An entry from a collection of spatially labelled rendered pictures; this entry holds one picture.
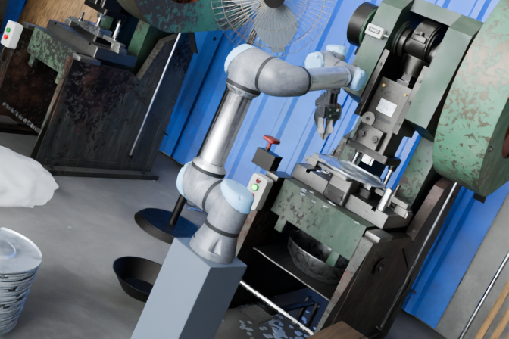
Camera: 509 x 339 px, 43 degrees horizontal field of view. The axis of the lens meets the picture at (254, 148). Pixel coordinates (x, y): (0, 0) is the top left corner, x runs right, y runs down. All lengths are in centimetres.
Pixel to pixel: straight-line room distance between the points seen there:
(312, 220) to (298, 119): 166
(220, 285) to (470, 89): 101
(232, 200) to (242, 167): 234
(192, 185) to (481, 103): 95
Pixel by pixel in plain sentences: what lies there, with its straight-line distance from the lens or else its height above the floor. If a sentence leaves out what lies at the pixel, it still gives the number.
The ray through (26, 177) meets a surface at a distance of 290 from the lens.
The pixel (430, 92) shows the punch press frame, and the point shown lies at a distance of 248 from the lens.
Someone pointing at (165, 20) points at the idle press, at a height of 98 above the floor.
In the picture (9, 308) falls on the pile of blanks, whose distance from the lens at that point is 210.
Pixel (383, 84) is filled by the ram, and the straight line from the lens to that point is 259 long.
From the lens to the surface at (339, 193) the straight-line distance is 253.
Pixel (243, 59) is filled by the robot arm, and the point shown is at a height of 105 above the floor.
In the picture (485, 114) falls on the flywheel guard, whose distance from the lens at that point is 216.
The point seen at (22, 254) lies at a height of 23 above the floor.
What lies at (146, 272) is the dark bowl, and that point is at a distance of 278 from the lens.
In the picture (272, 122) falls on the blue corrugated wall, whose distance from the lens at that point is 419.
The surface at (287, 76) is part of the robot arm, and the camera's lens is 191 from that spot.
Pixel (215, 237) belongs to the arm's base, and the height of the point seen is 52.
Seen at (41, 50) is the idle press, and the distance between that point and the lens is 366.
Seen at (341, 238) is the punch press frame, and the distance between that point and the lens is 247.
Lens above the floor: 119
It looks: 11 degrees down
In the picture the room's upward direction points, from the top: 24 degrees clockwise
